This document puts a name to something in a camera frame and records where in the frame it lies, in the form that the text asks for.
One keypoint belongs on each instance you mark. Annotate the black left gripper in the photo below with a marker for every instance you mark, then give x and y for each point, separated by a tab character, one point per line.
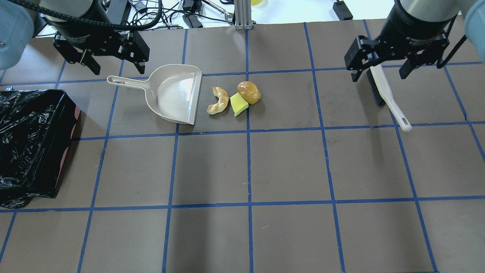
72	27

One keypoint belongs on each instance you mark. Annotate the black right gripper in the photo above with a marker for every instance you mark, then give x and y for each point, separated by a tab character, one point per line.
411	23

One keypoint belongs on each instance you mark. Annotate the white hand brush black bristles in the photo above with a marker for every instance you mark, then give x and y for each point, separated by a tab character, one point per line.
383	95

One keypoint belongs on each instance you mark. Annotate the beige plastic dustpan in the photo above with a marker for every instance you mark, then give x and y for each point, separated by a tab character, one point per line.
172	91

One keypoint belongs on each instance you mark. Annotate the curved croissant bread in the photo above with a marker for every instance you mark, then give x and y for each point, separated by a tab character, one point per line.
222	101

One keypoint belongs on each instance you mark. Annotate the yellow sponge block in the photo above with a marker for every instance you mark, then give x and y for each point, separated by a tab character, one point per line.
238	104

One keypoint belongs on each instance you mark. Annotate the round golden bread roll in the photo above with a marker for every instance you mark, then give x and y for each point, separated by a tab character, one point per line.
249	92

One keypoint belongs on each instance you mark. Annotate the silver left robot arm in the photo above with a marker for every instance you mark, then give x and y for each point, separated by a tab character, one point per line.
84	30

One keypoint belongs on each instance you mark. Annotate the bin with black trash bag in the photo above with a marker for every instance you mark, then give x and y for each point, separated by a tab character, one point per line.
36	127

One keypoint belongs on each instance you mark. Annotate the black power adapter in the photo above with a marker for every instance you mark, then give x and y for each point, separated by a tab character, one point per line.
341	10

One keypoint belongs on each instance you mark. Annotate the aluminium frame post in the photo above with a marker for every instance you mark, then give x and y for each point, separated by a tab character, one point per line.
242	15

